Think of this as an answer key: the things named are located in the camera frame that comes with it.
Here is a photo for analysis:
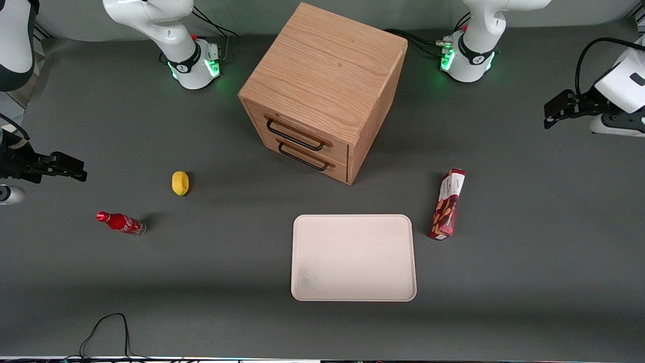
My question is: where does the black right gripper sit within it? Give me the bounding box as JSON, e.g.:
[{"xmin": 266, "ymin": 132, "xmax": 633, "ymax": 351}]
[{"xmin": 0, "ymin": 130, "xmax": 88, "ymax": 184}]

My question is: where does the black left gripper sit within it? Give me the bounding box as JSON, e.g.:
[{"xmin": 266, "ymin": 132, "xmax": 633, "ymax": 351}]
[{"xmin": 544, "ymin": 89, "xmax": 608, "ymax": 130}]

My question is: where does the red cookie box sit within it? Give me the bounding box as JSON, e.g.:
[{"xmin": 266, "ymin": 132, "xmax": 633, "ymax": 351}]
[{"xmin": 429, "ymin": 168, "xmax": 467, "ymax": 241}]

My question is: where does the beige rectangular tray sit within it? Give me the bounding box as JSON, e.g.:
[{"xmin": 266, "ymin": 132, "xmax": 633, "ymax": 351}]
[{"xmin": 291, "ymin": 214, "xmax": 418, "ymax": 303}]

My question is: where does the red cola bottle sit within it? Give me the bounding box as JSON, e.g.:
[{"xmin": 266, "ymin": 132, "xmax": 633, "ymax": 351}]
[{"xmin": 96, "ymin": 211, "xmax": 148, "ymax": 236}]

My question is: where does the yellow lemon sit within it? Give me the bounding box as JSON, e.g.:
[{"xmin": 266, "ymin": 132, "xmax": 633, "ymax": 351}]
[{"xmin": 171, "ymin": 171, "xmax": 190, "ymax": 196}]

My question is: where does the wooden drawer cabinet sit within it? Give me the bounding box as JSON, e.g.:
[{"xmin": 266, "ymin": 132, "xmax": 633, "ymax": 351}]
[{"xmin": 238, "ymin": 2, "xmax": 409, "ymax": 186}]

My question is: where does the wooden drawer front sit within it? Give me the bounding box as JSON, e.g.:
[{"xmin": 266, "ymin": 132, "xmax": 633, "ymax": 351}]
[
  {"xmin": 245, "ymin": 100, "xmax": 350, "ymax": 166},
  {"xmin": 260, "ymin": 130, "xmax": 349, "ymax": 183}
]

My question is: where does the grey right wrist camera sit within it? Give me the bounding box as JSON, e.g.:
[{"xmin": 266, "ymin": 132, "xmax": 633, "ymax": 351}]
[{"xmin": 0, "ymin": 185, "xmax": 26, "ymax": 205}]

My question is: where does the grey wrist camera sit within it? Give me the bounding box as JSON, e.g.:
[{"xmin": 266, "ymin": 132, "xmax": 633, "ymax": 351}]
[
  {"xmin": 590, "ymin": 112, "xmax": 645, "ymax": 138},
  {"xmin": 0, "ymin": 185, "xmax": 26, "ymax": 205}
]

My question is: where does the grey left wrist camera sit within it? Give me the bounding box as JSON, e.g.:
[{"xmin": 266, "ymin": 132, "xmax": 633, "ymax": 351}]
[{"xmin": 590, "ymin": 112, "xmax": 645, "ymax": 138}]

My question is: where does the black right arm wrist cable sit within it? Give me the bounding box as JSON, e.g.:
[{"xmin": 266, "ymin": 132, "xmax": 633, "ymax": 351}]
[{"xmin": 0, "ymin": 113, "xmax": 32, "ymax": 148}]

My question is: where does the black arm wrist cable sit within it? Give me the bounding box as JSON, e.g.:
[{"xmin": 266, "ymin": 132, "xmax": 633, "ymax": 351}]
[
  {"xmin": 574, "ymin": 37, "xmax": 645, "ymax": 97},
  {"xmin": 0, "ymin": 113, "xmax": 32, "ymax": 148}
]

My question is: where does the black left arm wrist cable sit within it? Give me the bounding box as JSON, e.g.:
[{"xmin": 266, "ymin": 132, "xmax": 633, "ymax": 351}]
[{"xmin": 574, "ymin": 37, "xmax": 645, "ymax": 97}]

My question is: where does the black left arm base cable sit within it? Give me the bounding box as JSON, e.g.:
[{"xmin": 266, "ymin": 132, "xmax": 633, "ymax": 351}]
[{"xmin": 384, "ymin": 28, "xmax": 446, "ymax": 57}]

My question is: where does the black arm base cable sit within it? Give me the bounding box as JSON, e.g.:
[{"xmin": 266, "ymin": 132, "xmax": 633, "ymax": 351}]
[
  {"xmin": 384, "ymin": 28, "xmax": 446, "ymax": 57},
  {"xmin": 191, "ymin": 5, "xmax": 240, "ymax": 64}
]

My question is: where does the black looped table cable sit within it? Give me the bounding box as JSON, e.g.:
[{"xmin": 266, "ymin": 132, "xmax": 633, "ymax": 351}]
[{"xmin": 60, "ymin": 313, "xmax": 152, "ymax": 361}]

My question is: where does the black right arm base cable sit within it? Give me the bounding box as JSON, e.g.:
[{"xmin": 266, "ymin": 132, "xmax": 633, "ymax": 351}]
[{"xmin": 191, "ymin": 5, "xmax": 240, "ymax": 64}]

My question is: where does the black metal drawer handle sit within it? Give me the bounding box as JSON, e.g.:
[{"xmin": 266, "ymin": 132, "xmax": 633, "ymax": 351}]
[
  {"xmin": 276, "ymin": 138, "xmax": 336, "ymax": 172},
  {"xmin": 264, "ymin": 115, "xmax": 334, "ymax": 152}
]

